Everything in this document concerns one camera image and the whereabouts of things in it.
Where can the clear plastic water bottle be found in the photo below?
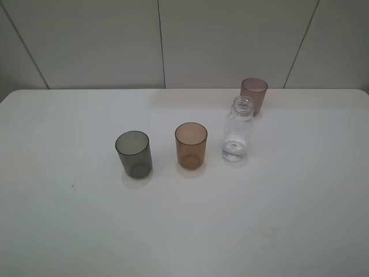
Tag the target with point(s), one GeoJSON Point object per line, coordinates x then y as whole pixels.
{"type": "Point", "coordinates": [238, 128]}

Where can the brown translucent plastic cup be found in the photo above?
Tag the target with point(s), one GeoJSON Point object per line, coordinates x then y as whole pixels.
{"type": "Point", "coordinates": [191, 138]}

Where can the grey translucent plastic cup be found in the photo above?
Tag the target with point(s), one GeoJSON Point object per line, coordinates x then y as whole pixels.
{"type": "Point", "coordinates": [134, 152]}

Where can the pink translucent plastic cup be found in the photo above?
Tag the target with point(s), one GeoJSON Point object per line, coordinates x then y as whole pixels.
{"type": "Point", "coordinates": [254, 88]}

